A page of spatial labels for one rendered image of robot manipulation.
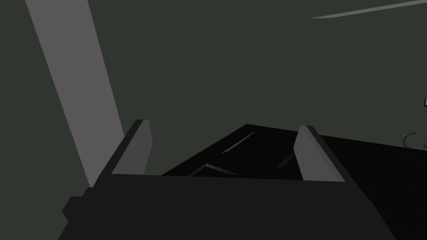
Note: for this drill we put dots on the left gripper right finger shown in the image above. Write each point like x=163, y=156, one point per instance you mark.
x=315, y=160

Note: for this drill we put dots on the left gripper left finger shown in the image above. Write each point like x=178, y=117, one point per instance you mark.
x=133, y=153

